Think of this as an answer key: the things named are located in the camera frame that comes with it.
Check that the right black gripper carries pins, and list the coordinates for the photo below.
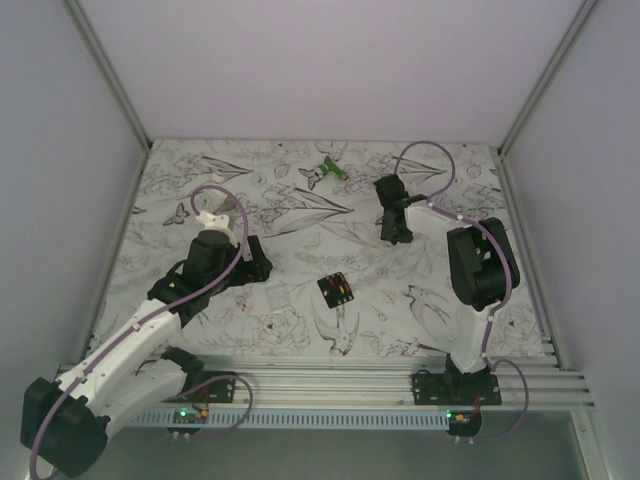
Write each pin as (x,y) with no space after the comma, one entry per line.
(386,235)

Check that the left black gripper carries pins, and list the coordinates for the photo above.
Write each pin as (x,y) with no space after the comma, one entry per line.
(254,270)

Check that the black fuse box base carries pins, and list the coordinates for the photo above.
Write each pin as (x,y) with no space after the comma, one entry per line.
(335,290)

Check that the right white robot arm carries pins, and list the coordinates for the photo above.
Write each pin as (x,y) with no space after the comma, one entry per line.
(483,269)

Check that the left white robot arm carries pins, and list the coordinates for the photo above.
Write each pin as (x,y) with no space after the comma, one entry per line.
(68,422)

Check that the clear fuse box cover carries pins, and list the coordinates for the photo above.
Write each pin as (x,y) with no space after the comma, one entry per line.
(278,297)

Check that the white and grey pipe fitting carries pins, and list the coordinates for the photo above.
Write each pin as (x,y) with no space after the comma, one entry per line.
(221,202)

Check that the floral printed table mat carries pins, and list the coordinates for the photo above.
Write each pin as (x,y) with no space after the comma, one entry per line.
(309,228)

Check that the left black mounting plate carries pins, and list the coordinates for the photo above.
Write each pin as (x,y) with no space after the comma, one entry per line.
(208,387)

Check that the black mounting plate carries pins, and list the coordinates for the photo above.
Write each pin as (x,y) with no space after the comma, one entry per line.
(208,387)
(449,389)

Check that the left controller board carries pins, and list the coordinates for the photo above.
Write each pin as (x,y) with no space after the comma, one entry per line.
(190,416)

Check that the controller board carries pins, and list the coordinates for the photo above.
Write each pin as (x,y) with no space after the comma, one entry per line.
(463,417)
(190,416)

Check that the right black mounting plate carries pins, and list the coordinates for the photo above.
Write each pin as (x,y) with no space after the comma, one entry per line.
(449,389)

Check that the right controller board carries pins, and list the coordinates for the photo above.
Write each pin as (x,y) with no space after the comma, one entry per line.
(463,417)

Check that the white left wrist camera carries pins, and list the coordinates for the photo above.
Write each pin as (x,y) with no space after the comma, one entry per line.
(218,223)

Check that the aluminium frame rail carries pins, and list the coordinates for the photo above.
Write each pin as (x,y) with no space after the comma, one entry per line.
(372,382)

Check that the white slotted cable duct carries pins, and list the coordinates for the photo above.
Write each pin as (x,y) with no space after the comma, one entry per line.
(263,418)

